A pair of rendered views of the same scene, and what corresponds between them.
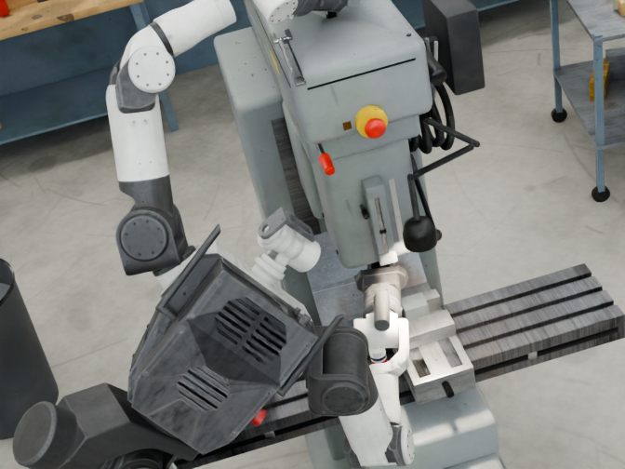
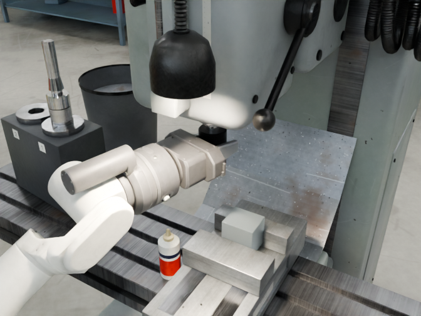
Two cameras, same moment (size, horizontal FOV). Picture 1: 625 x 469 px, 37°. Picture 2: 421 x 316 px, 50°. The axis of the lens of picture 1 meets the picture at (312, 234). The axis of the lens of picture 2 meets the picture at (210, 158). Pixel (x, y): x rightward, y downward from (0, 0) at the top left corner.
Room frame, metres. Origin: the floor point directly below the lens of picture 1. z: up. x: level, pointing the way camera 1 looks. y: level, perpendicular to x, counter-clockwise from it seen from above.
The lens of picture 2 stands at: (1.23, -0.52, 1.60)
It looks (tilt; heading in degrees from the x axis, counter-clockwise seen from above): 31 degrees down; 35
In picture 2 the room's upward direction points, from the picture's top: straight up
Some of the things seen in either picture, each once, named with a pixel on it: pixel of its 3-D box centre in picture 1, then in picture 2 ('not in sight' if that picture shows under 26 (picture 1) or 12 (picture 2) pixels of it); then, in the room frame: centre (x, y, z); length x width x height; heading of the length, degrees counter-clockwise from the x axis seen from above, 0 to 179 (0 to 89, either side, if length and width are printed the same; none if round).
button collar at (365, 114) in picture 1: (371, 121); not in sight; (1.54, -0.16, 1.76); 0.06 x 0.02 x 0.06; 94
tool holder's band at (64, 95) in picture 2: not in sight; (57, 94); (1.77, 0.26, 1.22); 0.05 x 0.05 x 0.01
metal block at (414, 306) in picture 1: (415, 310); (242, 232); (1.77, -0.21, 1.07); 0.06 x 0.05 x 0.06; 95
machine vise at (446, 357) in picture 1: (421, 334); (233, 266); (1.74, -0.21, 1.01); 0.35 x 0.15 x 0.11; 5
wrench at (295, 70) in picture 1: (289, 57); not in sight; (1.61, -0.04, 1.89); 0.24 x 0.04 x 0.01; 3
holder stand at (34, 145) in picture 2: not in sight; (56, 155); (1.77, 0.31, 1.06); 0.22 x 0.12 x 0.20; 87
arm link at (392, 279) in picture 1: (381, 293); (170, 167); (1.68, -0.12, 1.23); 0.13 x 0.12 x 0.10; 79
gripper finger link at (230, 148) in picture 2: not in sight; (225, 152); (1.76, -0.17, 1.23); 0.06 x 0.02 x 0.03; 169
